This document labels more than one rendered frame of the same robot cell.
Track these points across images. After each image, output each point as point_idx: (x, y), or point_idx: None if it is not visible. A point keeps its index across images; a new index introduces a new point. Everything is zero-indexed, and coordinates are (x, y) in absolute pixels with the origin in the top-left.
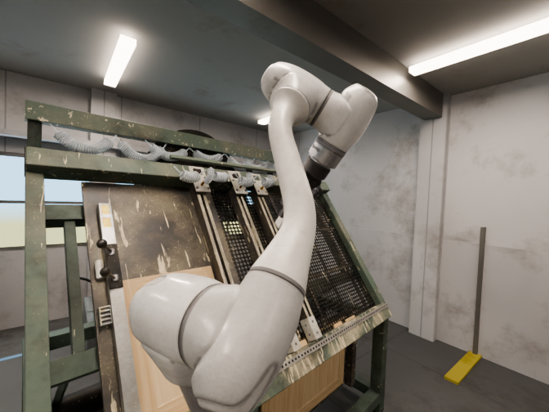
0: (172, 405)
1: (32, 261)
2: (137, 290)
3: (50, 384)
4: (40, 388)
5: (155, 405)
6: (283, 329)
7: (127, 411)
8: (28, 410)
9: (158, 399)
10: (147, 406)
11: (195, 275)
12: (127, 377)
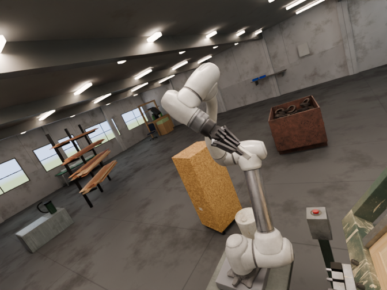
0: (379, 263)
1: None
2: None
3: (379, 184)
4: (377, 182)
5: (379, 249)
6: None
7: (372, 230)
8: (371, 185)
9: (383, 250)
10: (379, 244)
11: (242, 142)
12: (386, 219)
